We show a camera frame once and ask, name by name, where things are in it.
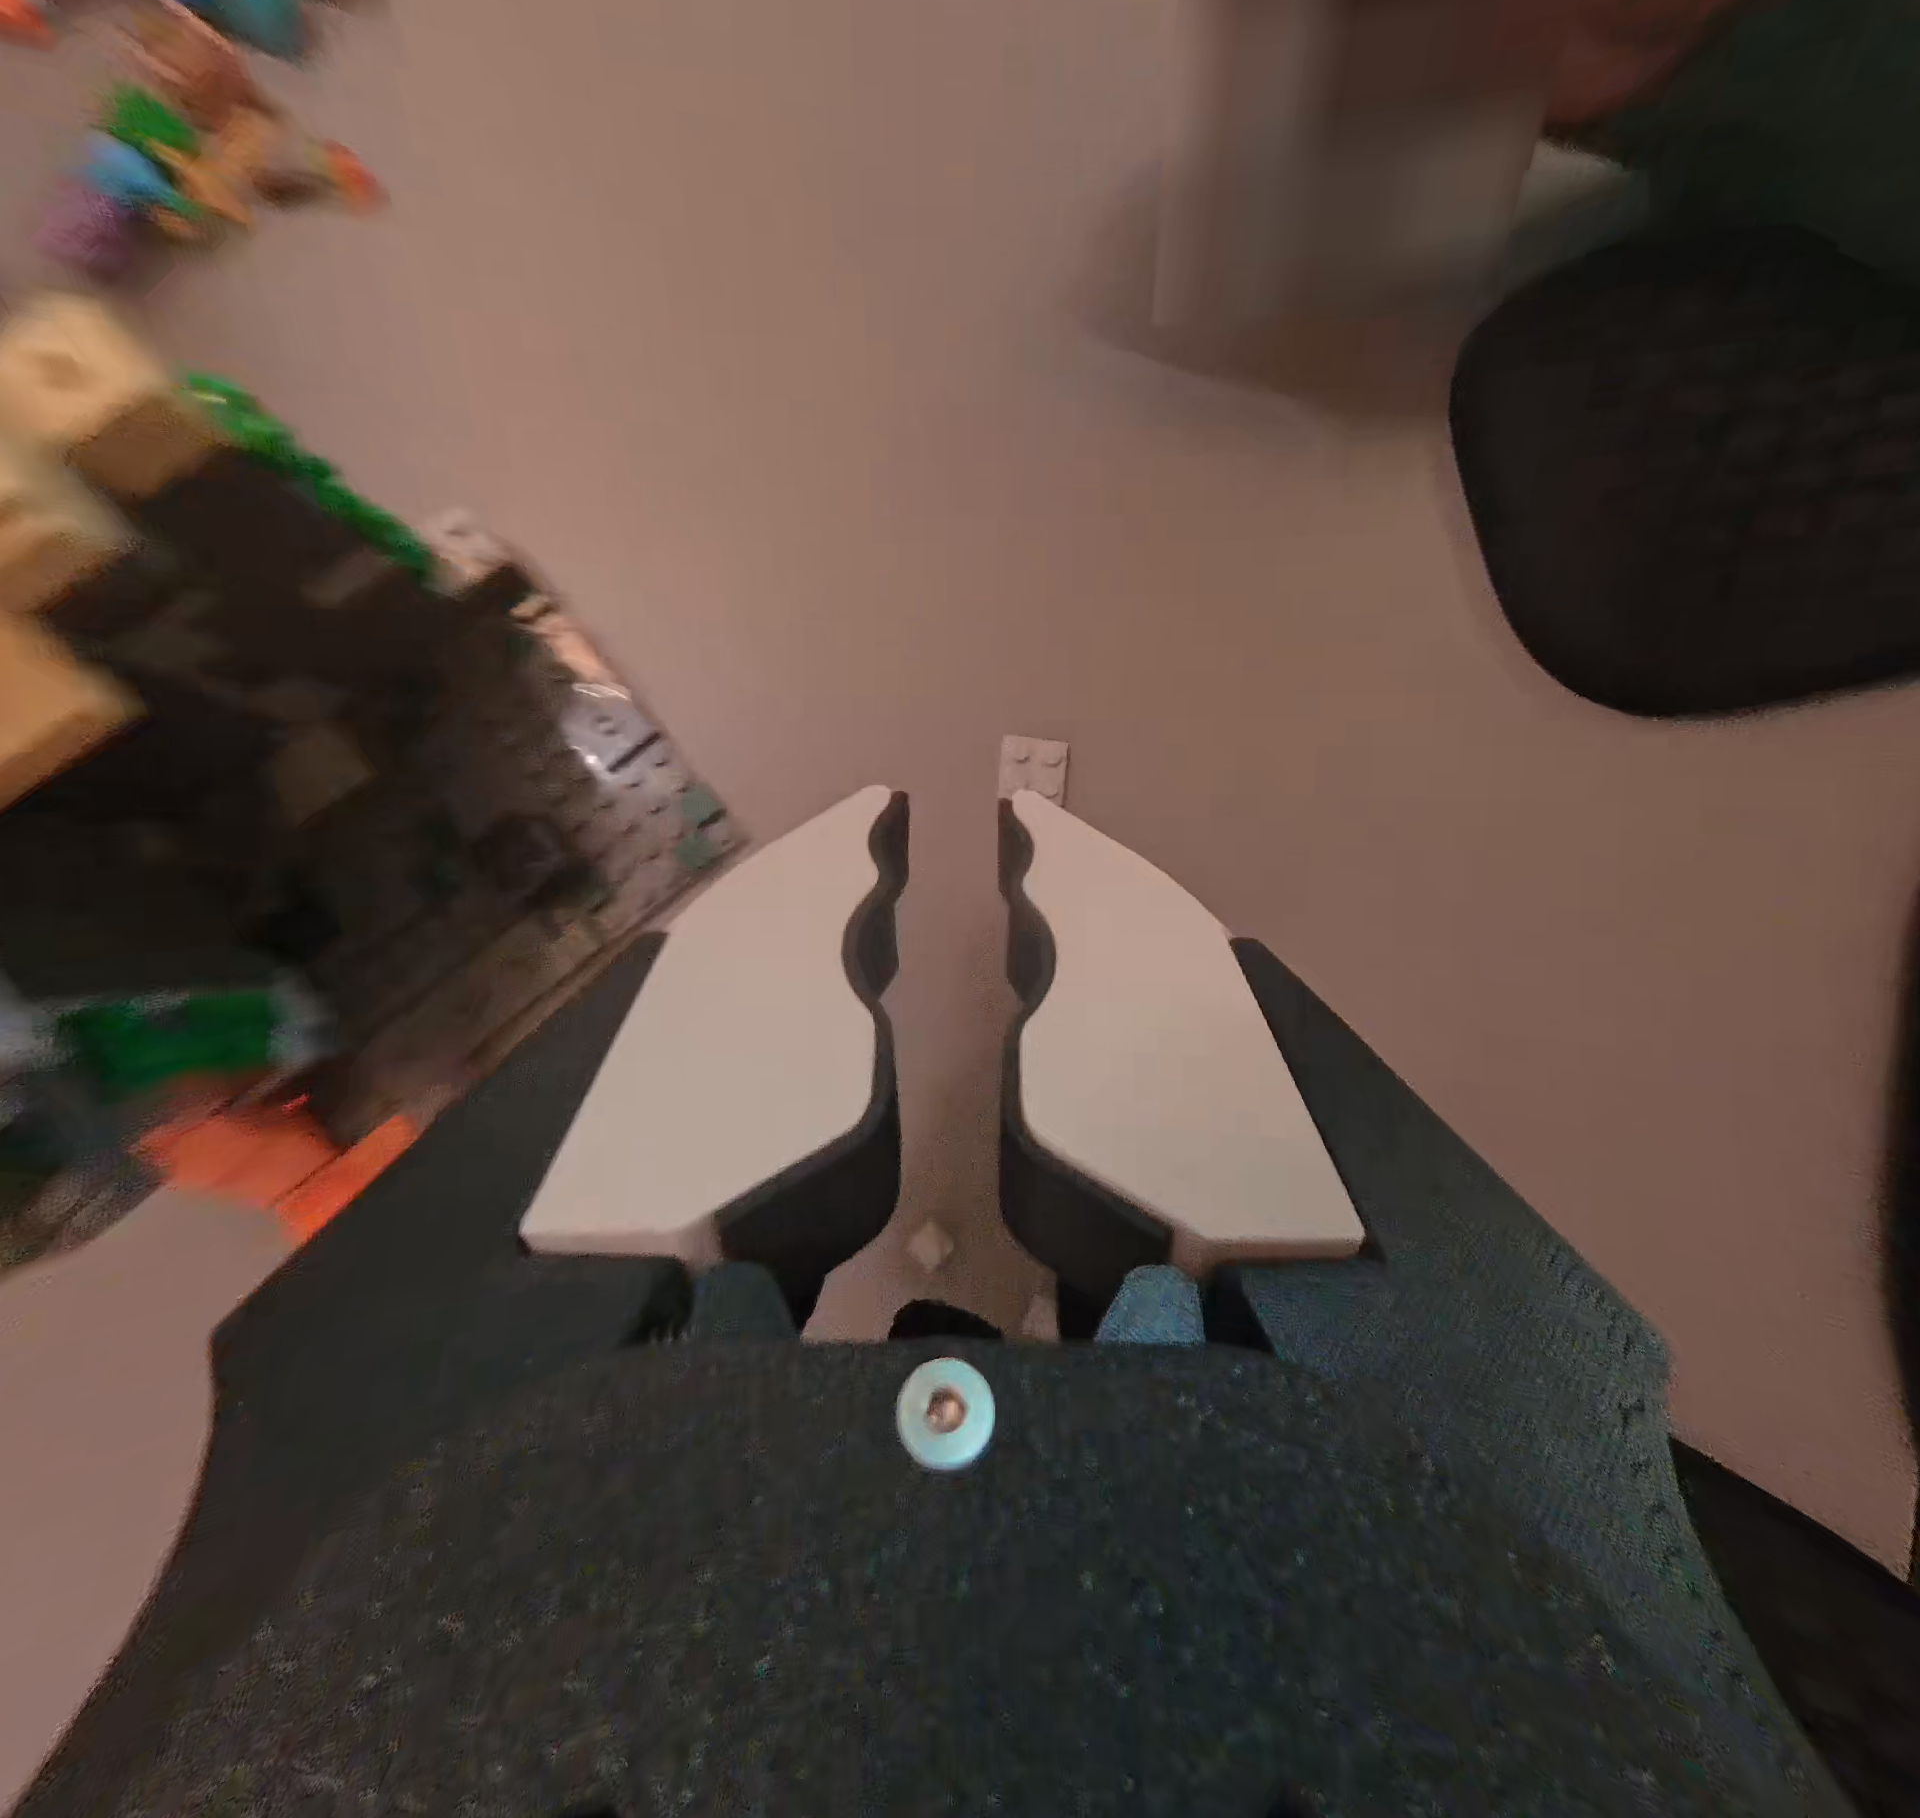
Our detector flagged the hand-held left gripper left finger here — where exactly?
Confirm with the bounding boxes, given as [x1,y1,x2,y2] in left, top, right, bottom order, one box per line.
[519,786,914,1257]

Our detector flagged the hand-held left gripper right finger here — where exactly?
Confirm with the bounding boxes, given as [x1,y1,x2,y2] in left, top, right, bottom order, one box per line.
[998,790,1366,1264]

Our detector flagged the grey brick castle model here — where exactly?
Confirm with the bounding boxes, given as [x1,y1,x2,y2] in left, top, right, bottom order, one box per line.
[0,296,753,1271]

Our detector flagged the pile of colourful toy figures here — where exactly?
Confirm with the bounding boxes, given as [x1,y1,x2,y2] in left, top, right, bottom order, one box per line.
[0,0,393,277]

